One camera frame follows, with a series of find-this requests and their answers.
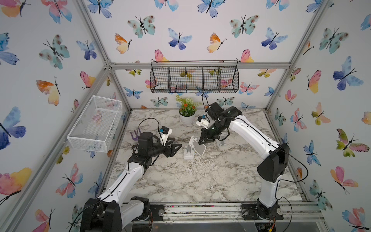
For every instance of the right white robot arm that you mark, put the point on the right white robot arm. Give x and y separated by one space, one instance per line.
274 155

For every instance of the white mesh wall basket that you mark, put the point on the white mesh wall basket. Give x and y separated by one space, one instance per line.
95 127

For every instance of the black wire wall basket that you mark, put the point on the black wire wall basket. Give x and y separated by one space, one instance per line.
194 77

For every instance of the purple plastic fork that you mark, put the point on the purple plastic fork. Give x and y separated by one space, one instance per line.
135 134

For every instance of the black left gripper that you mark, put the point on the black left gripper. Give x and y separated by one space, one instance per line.
171 152

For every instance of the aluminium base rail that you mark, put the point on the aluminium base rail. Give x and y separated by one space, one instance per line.
217 212

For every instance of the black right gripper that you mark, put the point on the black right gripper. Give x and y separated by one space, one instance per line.
206 138

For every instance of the white flower pot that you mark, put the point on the white flower pot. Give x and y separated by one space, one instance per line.
187 120

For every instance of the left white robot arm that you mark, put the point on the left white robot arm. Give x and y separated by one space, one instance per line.
108 212

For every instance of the green artificial plant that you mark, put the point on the green artificial plant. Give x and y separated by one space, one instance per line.
187 106

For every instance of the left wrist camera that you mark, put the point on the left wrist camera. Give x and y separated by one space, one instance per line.
165 132

